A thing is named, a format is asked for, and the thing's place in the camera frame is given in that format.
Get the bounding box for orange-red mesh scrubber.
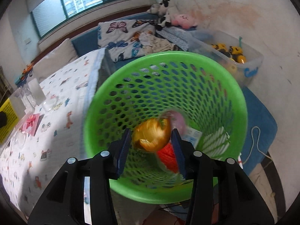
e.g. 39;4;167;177
157;143;180;173

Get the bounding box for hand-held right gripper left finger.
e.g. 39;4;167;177
28;128;132;225

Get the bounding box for beige patterned garment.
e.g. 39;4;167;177
139;31;181;57

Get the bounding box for white cable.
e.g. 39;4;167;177
242;126;270;165

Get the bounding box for white striped paper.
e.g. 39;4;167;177
203;127;231;155

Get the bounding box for golden wrapper ball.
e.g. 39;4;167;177
132;118;171;152

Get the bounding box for clear plastic cup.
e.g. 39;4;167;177
10;91;27;120
22;84;38;109

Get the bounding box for butterfly print pillow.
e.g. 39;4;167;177
97;20;156;62

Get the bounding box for blue white milk carton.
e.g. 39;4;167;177
183;127;203;148

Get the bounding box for pink plush toy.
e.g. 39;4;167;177
172;14;198;30

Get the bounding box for clear plastic lid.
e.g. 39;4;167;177
9;131;27;149

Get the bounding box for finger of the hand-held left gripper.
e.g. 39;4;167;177
0;112;8;129

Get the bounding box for black white cow plush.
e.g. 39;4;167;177
148;0;179;27

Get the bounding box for blue white patterned cloth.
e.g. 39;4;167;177
162;26;195;52

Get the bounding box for clear dome lid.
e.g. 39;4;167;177
43;96;59;111

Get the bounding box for orange toy figures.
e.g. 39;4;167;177
22;63;34;75

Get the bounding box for beige pillow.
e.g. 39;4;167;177
33;38;79;80

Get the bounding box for yellow toy truck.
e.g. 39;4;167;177
228;45;247;64
211;43;231;58

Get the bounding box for clear plastic storage bin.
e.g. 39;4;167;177
187;29;264;88

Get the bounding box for green plastic mesh basket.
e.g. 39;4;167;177
83;51;248;204

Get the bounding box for pink round object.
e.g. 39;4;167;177
160;110;188;134

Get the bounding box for green framed window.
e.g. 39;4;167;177
31;0;143;37

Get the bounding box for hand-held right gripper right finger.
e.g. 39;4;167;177
171;128;275;225

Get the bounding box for pink packet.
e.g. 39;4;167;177
21;114;44;136

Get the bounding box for blue seat cushion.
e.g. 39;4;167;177
240;87;278;177

